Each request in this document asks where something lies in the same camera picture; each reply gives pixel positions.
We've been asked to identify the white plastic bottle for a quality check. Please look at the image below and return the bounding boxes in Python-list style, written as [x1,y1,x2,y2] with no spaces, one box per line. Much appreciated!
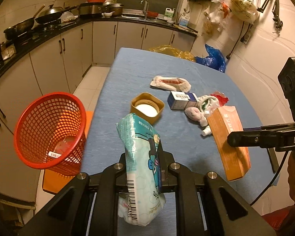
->
[201,125,212,137]

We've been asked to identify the grey kitchen cabinets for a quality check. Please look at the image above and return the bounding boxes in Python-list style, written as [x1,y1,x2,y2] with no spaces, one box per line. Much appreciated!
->
[0,20,196,202]

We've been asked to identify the red plastic mesh basket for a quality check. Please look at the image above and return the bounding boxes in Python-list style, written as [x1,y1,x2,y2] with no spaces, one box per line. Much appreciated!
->
[14,92,87,177]

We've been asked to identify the yellow plastic bag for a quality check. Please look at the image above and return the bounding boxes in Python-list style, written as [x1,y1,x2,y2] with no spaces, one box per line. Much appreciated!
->
[147,45,195,62]

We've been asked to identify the blue white carton box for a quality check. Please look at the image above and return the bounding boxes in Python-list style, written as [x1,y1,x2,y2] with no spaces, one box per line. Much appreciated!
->
[167,91,199,110]

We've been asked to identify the orange cardboard box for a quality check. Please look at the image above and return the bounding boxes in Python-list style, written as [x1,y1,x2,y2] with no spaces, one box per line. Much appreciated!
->
[207,105,251,181]

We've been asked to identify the teal white tissue pack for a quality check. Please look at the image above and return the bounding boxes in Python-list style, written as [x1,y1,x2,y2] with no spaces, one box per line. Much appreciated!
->
[117,113,166,226]

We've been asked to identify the black cable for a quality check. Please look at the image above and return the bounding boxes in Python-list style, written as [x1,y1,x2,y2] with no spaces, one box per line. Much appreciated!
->
[249,151,289,206]

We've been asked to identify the blue plastic bag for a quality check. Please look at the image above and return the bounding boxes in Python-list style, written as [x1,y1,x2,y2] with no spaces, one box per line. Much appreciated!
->
[195,44,226,73]

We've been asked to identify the green white detergent jug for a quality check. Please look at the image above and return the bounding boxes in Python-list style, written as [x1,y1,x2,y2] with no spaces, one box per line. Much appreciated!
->
[163,7,175,21]

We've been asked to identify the blue table cloth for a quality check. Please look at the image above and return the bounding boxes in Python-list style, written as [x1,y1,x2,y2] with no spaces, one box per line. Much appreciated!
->
[80,47,281,236]

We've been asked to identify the white sock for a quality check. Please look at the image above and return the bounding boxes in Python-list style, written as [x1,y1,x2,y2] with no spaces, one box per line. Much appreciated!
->
[198,95,220,114]

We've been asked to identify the steel wok lid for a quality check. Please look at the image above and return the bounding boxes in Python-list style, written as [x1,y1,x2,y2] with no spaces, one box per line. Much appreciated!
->
[39,4,64,17]

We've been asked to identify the white red plastic wrapper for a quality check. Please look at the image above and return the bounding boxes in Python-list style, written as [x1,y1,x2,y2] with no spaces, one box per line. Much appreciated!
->
[150,76,191,92]

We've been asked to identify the dark cooking pot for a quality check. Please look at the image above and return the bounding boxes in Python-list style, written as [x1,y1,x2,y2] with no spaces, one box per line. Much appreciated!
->
[103,1,124,17]

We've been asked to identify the red crumpled snack bag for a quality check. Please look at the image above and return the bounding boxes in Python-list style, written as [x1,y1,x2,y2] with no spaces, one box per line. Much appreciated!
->
[211,91,229,107]

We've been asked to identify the steel kitchen faucet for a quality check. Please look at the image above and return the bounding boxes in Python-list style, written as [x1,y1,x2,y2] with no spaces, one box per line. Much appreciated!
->
[141,0,149,20]

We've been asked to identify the hanging white plastic bag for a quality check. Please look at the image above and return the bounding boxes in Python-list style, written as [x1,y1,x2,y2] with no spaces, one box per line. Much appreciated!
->
[224,0,261,25]

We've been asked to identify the black wok with handle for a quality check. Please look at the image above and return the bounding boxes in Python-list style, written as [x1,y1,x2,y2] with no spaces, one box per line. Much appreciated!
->
[4,5,45,41]

